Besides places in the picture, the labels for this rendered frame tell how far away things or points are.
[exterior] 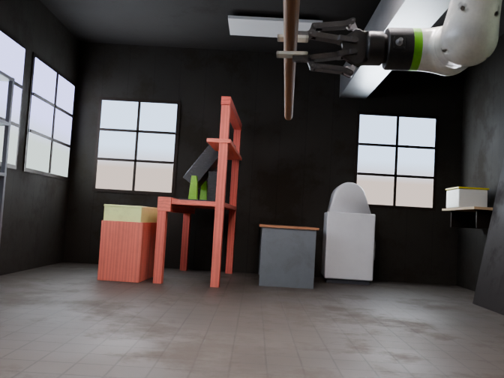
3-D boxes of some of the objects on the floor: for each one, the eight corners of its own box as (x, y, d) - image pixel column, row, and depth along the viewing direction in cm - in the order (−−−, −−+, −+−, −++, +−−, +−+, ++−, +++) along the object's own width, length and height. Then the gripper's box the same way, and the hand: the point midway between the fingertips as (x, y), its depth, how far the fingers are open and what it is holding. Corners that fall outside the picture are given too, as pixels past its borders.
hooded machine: (365, 280, 788) (370, 186, 797) (375, 286, 726) (379, 183, 735) (319, 277, 789) (323, 183, 798) (324, 283, 727) (329, 180, 735)
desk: (304, 277, 789) (307, 226, 794) (316, 289, 649) (319, 228, 653) (256, 274, 790) (259, 223, 794) (256, 286, 650) (259, 224, 654)
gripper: (388, 7, 115) (278, 4, 116) (385, 79, 114) (274, 76, 115) (381, 20, 122) (278, 17, 124) (379, 88, 121) (275, 85, 123)
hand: (292, 46), depth 119 cm, fingers closed on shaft, 3 cm apart
